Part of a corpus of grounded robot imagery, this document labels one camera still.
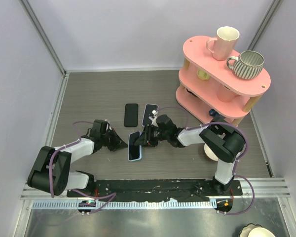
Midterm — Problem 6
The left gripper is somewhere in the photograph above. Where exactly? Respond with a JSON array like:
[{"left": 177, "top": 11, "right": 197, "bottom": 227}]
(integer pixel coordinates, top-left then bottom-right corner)
[{"left": 101, "top": 128, "right": 128, "bottom": 152}]

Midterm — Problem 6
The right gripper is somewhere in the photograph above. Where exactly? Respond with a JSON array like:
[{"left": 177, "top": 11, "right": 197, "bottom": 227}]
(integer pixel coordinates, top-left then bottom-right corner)
[{"left": 135, "top": 123, "right": 169, "bottom": 148}]

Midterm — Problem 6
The dark blue phone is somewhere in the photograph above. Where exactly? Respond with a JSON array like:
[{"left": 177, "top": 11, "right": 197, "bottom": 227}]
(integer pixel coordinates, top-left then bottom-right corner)
[{"left": 128, "top": 132, "right": 142, "bottom": 160}]

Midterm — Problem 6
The light blue phone case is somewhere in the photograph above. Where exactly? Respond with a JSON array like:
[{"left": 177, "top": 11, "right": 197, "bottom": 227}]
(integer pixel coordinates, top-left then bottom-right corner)
[{"left": 127, "top": 131, "right": 143, "bottom": 162}]

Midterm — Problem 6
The black phone case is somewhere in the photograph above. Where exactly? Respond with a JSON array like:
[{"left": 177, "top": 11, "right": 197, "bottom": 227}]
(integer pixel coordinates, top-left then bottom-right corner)
[{"left": 123, "top": 103, "right": 139, "bottom": 128}]

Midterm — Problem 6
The lavender phone case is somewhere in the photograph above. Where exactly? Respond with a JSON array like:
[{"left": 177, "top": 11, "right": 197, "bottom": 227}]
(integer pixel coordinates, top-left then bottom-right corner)
[{"left": 141, "top": 103, "right": 159, "bottom": 127}]

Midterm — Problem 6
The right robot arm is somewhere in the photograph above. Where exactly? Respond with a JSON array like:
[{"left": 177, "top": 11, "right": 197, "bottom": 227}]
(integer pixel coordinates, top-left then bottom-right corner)
[{"left": 134, "top": 115, "right": 248, "bottom": 195}]

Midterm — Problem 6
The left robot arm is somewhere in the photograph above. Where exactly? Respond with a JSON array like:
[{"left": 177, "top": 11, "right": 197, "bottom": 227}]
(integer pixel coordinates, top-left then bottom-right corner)
[{"left": 27, "top": 119, "right": 128, "bottom": 197}]

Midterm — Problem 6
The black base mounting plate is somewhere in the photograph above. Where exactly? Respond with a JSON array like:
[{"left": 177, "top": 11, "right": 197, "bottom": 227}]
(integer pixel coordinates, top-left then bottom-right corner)
[{"left": 79, "top": 179, "right": 243, "bottom": 202}]

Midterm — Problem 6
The white bowl on table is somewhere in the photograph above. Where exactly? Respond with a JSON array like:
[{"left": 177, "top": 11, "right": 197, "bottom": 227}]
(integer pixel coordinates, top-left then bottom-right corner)
[{"left": 204, "top": 144, "right": 218, "bottom": 161}]

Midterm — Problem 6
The blue object bottom shelf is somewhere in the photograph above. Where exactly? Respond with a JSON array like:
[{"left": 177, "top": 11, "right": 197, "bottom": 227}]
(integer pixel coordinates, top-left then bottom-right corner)
[{"left": 208, "top": 109, "right": 221, "bottom": 117}]

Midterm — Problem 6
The pink three-tier shelf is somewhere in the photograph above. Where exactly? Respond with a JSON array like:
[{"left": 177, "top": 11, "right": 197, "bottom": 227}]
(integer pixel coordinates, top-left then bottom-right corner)
[{"left": 176, "top": 36, "right": 271, "bottom": 125}]

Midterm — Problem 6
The yellow cup on shelf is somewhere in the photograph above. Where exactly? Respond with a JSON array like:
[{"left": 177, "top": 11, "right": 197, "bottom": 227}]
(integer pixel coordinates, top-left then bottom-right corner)
[{"left": 197, "top": 69, "right": 210, "bottom": 80}]

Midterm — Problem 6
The pink cup middle shelf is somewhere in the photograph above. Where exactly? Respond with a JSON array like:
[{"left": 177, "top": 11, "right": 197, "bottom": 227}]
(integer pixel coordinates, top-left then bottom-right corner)
[{"left": 217, "top": 85, "right": 236, "bottom": 103}]

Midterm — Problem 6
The pink tall mug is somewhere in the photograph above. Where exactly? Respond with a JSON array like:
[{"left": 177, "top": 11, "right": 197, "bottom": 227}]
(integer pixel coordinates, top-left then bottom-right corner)
[{"left": 206, "top": 26, "right": 240, "bottom": 61}]

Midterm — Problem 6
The grey striped mug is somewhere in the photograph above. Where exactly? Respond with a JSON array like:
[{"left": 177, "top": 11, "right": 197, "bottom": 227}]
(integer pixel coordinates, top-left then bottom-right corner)
[{"left": 226, "top": 50, "right": 264, "bottom": 80}]

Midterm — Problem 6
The cream bowl bottom corner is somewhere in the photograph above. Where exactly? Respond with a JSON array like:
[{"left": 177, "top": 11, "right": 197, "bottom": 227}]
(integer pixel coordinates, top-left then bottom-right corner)
[{"left": 238, "top": 223, "right": 275, "bottom": 237}]

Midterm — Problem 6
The aluminium rail with slots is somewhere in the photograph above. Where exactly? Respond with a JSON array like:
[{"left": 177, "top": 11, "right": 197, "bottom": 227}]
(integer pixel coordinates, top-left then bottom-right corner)
[{"left": 32, "top": 199, "right": 217, "bottom": 210}]

